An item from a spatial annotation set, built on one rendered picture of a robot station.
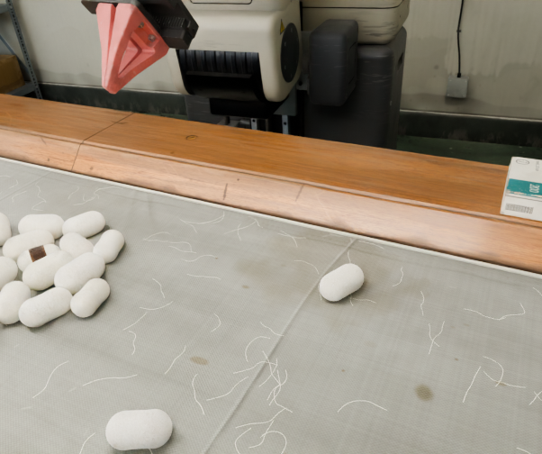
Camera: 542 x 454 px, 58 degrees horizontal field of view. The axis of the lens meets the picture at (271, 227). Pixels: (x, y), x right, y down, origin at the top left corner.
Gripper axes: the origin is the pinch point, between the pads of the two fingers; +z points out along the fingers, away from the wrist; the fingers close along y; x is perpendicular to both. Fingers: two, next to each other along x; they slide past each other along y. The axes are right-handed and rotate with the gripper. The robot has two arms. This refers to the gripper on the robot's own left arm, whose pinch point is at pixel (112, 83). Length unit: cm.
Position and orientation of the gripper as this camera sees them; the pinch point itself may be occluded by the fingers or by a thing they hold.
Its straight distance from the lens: 53.2
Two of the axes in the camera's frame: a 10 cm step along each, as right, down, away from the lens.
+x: 3.2, 2.9, 9.0
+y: 8.9, 2.2, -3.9
